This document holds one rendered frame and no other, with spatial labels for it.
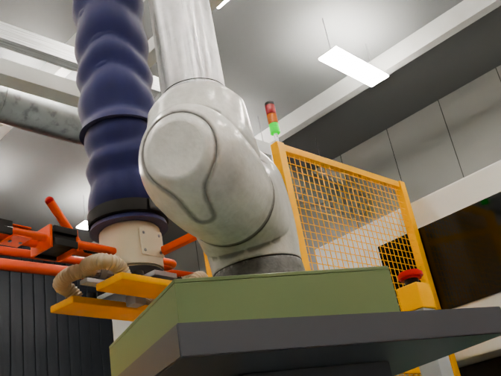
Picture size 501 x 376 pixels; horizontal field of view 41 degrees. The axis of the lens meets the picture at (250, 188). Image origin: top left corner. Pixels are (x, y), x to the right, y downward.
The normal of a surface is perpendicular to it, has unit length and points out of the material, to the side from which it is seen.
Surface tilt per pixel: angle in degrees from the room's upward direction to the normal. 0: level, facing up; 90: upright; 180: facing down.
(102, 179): 76
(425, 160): 90
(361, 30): 180
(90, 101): 99
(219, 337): 90
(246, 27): 180
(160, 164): 96
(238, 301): 90
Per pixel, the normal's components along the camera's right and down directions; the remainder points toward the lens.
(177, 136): -0.27, -0.22
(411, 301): -0.72, -0.18
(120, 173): 0.01, -0.66
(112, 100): -0.03, -0.33
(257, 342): 0.41, -0.44
